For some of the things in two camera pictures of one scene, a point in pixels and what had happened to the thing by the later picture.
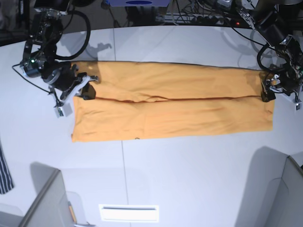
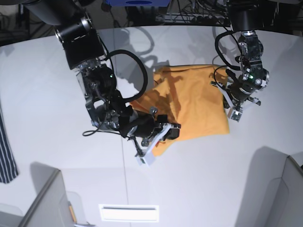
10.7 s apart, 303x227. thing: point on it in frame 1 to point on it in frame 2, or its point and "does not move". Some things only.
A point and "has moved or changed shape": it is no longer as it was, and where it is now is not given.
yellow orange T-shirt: [138, 99] has moved or changed shape
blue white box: [138, 3] does not move
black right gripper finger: [93, 78] to [162, 118]
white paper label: [116, 213] does not move
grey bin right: [273, 194] does not move
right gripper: [290, 81] to [240, 91]
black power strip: [182, 18] does not move
